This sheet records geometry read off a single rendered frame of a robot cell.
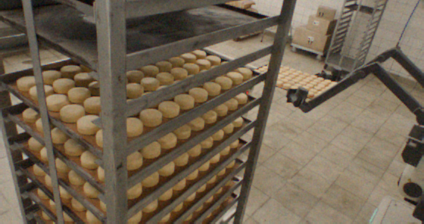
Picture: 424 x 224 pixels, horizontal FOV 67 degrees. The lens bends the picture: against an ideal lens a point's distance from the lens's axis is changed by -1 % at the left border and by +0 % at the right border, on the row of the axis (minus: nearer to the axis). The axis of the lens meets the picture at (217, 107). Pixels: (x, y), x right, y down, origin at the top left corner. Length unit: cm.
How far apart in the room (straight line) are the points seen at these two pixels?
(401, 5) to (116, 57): 575
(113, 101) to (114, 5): 15
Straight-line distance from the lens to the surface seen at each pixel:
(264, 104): 108
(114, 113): 54
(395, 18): 612
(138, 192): 82
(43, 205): 110
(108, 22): 48
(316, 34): 606
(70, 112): 76
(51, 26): 77
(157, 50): 60
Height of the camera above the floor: 190
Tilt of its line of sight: 29 degrees down
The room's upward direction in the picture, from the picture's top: 9 degrees clockwise
